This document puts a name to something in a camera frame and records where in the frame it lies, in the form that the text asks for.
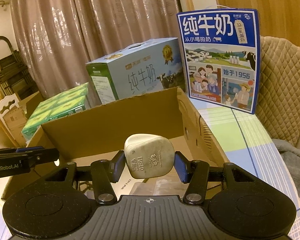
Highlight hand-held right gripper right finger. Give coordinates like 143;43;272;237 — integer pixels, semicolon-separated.
174;151;253;205

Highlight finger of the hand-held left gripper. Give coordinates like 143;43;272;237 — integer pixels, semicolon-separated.
0;146;45;156
19;149;60;168

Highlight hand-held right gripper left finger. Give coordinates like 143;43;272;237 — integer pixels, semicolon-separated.
46;151;127;205

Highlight white power adapter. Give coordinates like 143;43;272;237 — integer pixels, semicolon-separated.
114;177;147;196

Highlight beige electrical plug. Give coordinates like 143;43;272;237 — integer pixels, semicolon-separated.
124;134;176;180

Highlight brown cardboard box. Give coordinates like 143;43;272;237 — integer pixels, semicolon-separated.
2;86;232;200

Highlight cardboard box with white flap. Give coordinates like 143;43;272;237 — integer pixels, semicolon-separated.
0;91;44;145

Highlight green drink carton pack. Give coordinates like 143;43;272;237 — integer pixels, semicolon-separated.
21;82;90;140

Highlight checkered tablecloth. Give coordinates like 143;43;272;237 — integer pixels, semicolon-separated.
197;105;300;240

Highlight black folding step ladder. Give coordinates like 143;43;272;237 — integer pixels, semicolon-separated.
0;36;38;100

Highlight light blue milk carton box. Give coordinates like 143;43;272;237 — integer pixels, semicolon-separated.
86;37;187;105

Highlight blue illustrated milk carton box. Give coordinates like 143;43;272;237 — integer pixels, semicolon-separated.
176;8;262;115

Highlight grey cloth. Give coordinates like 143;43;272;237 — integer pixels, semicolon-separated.
272;139;300;175

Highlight beige quilted chair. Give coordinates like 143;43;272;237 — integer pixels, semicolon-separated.
255;36;300;153

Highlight brown patterned curtain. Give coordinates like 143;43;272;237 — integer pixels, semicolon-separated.
10;0;185;98

